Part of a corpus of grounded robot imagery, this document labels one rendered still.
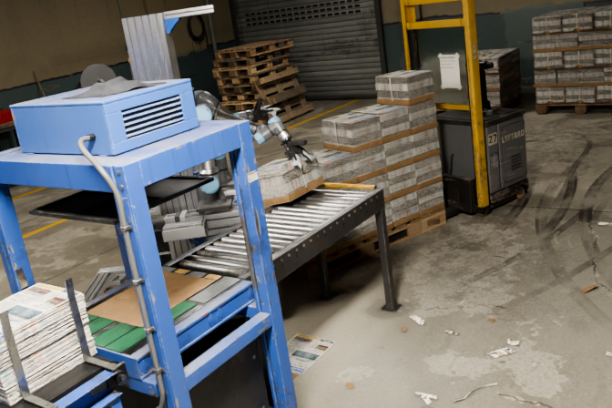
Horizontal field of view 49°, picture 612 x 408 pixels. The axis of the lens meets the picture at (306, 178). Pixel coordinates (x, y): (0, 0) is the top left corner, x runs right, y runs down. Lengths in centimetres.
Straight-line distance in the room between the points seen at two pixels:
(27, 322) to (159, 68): 221
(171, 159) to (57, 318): 71
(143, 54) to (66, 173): 189
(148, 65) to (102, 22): 762
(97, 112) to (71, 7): 913
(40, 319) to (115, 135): 70
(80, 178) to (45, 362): 68
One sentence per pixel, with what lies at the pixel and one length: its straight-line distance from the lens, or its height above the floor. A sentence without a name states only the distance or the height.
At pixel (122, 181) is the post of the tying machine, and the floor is 149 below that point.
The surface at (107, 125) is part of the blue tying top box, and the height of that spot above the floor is 166.
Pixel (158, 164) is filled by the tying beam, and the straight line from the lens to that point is 240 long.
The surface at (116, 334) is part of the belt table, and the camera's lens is 287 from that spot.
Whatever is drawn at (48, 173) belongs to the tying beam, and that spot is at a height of 151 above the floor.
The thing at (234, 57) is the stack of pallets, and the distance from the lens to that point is 1131.
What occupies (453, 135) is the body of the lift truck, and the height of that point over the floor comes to 65.
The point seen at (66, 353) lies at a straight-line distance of 268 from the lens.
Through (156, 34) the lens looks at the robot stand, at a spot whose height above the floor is 190.
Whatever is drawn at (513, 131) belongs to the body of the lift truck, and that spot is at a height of 63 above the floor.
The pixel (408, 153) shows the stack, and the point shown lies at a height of 69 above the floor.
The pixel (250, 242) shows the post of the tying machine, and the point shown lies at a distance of 286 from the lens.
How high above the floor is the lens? 201
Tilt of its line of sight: 15 degrees down
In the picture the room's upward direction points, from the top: 8 degrees counter-clockwise
